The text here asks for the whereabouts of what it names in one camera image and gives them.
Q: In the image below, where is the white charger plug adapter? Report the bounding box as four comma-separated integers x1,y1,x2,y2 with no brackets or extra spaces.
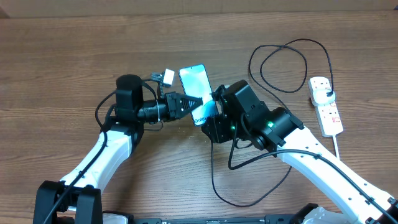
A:
311,88,336,106

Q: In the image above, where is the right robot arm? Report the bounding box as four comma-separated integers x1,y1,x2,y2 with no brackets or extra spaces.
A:
201,80,397,223

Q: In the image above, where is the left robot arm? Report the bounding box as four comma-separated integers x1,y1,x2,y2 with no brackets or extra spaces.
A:
33,74,203,223

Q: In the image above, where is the blue Galaxy smartphone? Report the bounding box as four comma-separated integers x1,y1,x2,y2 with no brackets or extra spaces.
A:
178,64,219,126

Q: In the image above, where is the white power strip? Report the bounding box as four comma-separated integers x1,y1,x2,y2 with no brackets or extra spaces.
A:
308,77,343,137

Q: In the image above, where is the black charger cable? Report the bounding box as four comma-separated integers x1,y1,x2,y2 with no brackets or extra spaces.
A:
210,38,335,208

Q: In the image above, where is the white power strip cord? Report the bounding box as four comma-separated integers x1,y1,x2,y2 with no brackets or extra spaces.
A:
331,134,341,161

